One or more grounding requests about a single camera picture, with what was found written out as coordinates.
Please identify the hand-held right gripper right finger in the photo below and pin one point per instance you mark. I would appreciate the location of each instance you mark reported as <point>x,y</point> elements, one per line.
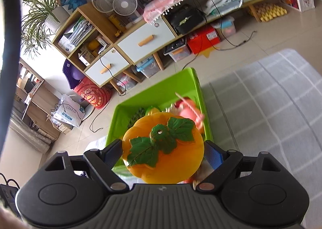
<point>213,154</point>

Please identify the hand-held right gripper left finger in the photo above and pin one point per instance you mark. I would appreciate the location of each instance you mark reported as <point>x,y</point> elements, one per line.
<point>113,153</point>

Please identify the orange toy pumpkin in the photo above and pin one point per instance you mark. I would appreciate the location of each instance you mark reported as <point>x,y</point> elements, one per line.
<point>176,166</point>

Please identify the green spiky toy fruit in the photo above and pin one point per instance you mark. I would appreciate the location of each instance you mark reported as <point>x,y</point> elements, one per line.
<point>137,117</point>

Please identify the pink rubber toy animal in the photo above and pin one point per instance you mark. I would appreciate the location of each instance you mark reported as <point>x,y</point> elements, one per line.
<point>188,110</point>

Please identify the green plastic box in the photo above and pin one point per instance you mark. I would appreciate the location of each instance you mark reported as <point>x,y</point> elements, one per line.
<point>161,90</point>

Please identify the round white base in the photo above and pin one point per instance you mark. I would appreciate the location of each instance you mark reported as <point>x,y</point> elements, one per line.
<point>88,110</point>

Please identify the white paper bag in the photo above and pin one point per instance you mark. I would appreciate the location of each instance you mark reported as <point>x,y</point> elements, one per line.
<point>66,113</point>

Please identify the red printed bucket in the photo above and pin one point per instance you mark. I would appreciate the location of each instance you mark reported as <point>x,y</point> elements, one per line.
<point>91,94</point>

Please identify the grey checked blanket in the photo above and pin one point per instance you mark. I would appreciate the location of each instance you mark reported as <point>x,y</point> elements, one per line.
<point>264,105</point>

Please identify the clear box with pink contents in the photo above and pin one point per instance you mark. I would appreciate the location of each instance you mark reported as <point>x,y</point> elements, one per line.
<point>127,81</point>

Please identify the wooden desk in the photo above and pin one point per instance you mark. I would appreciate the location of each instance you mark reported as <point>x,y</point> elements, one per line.
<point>37,103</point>

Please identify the purple plastic basin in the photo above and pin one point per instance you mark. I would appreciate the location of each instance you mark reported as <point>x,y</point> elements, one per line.
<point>70,73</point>

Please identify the small white cabinet drawer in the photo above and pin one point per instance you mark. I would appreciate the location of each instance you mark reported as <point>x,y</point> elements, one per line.
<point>113,61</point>

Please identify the clear box with blue lid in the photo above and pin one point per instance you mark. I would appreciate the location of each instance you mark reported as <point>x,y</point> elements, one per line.
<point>148,66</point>

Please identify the small cardboard box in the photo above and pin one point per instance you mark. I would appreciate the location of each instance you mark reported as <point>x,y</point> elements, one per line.
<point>86,58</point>

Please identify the clear storage box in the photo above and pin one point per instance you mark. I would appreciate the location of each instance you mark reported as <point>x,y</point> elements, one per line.
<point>181,55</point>

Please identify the yellow round shelf object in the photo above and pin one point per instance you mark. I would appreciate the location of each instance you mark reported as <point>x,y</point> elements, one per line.
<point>93,46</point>

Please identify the black power strip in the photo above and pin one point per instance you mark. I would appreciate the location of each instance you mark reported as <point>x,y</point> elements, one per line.
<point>7,192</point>

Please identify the red cardboard box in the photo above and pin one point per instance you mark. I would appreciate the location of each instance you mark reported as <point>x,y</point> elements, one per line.
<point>201,40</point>

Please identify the black electronic device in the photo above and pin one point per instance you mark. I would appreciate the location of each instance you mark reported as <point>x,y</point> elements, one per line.
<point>174,45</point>

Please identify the white box on shelf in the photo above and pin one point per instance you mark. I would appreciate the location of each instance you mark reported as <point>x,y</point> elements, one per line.
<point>66,41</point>

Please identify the translucent storage box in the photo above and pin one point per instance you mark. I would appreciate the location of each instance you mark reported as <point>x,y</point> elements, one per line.
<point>225,27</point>

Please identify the stack of papers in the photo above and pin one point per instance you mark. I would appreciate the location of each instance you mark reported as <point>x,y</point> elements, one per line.
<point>80,29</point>

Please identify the long wooden cabinet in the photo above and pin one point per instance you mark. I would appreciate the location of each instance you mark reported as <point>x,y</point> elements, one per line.
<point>98,21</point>

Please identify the black bag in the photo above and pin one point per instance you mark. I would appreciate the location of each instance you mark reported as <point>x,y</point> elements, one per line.
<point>183,17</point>

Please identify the potted green plant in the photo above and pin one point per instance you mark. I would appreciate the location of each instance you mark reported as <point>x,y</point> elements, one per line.
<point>54,19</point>

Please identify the white round fan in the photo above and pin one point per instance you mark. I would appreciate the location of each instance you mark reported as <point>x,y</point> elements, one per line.
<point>103,0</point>
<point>125,5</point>

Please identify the yellow egg tray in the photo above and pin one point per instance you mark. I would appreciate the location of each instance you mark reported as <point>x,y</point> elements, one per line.
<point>268,12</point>

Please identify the folded pale cloths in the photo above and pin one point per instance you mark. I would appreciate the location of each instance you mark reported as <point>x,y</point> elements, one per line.
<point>221,2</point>

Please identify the white lattice crate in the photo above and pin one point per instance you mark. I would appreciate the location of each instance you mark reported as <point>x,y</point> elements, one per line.
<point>299,1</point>

